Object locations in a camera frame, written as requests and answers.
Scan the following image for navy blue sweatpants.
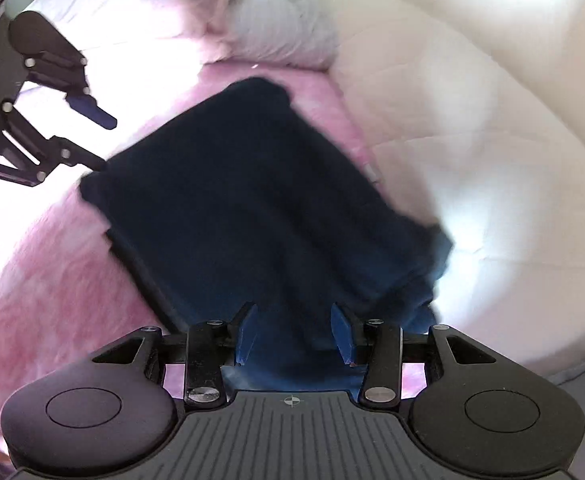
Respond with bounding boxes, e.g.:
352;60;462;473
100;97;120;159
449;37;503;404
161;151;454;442
80;77;452;391

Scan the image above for folded light pink quilt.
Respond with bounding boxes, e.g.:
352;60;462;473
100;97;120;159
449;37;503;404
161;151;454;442
28;0;230;63

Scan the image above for pink floral bed blanket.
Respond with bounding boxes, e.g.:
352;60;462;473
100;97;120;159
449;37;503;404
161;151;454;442
0;62;426;456

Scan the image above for grey pillow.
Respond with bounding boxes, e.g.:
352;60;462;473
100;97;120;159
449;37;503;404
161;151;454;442
227;0;338;70

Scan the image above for cream white duvet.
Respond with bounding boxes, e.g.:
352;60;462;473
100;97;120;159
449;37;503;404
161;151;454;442
323;0;585;382

